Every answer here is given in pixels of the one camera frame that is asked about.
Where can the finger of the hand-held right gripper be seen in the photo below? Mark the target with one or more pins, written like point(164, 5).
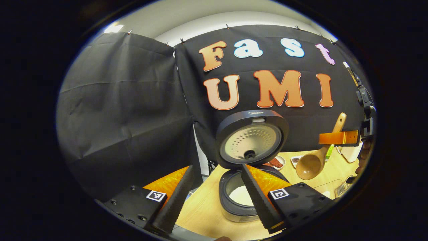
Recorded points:
point(337, 138)

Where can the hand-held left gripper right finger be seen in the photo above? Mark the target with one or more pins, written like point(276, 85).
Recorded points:
point(257, 201)

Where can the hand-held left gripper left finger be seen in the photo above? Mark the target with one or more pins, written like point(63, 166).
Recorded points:
point(177, 204)

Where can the white rice heap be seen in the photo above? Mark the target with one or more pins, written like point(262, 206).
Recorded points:
point(240, 196)

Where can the wooden spoon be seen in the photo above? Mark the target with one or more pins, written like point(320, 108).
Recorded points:
point(311, 165)

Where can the dark grey rice cooker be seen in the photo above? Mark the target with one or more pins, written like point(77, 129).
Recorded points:
point(250, 140)

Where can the green label drink bottle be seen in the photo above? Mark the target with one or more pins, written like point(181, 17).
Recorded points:
point(329, 153)

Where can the white toaster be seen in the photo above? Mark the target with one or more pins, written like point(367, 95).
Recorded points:
point(349, 154)

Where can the red chicken piece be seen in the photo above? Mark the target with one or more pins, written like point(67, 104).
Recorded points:
point(270, 164)
point(278, 163)

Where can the round white plate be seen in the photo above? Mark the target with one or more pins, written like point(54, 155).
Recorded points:
point(282, 163)

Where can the white divided bean dish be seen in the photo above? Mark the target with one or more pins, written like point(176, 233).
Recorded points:
point(296, 160)

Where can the black backdrop cloth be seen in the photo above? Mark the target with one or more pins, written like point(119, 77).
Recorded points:
point(127, 110)

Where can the ceiling light panel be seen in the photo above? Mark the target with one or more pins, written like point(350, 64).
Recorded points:
point(113, 28)

